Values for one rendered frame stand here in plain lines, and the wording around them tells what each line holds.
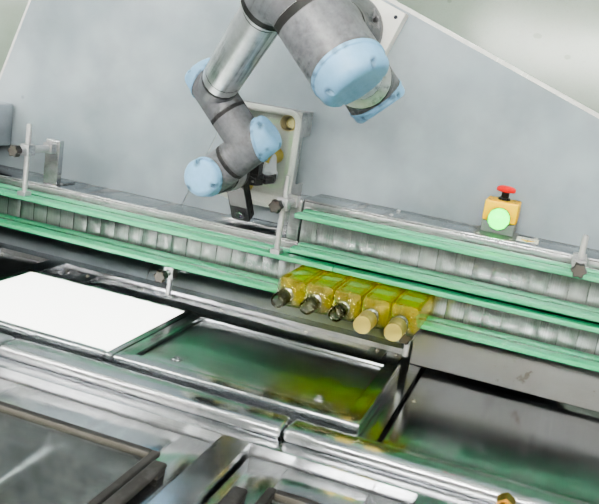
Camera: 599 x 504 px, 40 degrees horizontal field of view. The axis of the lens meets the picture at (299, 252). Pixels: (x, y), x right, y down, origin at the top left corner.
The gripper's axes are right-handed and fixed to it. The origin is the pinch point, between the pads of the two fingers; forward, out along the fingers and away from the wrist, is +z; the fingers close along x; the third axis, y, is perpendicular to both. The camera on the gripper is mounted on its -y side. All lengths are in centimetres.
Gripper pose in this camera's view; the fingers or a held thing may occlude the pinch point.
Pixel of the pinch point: (265, 174)
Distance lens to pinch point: 188.4
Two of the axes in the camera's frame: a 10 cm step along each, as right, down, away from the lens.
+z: 3.2, -1.7, 9.3
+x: -9.4, -1.9, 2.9
